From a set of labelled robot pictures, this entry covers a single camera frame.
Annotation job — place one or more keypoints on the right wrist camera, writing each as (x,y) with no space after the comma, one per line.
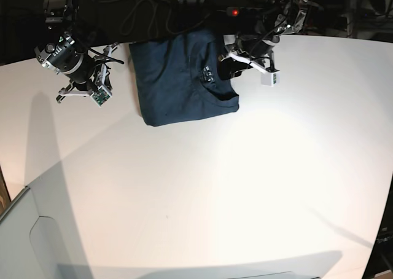
(101,95)

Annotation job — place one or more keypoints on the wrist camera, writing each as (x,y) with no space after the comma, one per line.
(101,95)
(270,78)

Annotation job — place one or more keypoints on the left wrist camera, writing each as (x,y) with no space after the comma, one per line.
(270,78)

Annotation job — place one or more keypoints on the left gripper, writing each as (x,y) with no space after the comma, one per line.
(246,52)

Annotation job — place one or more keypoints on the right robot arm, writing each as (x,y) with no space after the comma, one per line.
(72,56)

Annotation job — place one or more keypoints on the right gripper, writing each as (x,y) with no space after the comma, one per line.
(89,74)

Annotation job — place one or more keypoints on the grey panel at table corner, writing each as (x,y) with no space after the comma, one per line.
(36,245)

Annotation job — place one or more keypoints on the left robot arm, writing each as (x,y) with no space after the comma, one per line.
(257,31)

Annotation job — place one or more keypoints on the dark blue T-shirt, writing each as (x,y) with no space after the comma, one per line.
(177,79)

